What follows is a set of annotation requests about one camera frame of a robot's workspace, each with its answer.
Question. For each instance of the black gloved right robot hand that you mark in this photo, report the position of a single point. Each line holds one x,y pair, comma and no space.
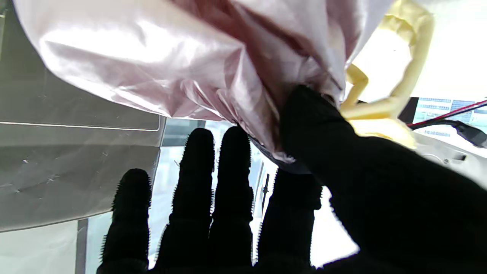
399,201

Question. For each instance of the cream yellow cloth garment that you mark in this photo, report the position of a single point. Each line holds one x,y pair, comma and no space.
418,45

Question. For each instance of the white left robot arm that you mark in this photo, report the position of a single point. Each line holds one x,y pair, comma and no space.
456,160

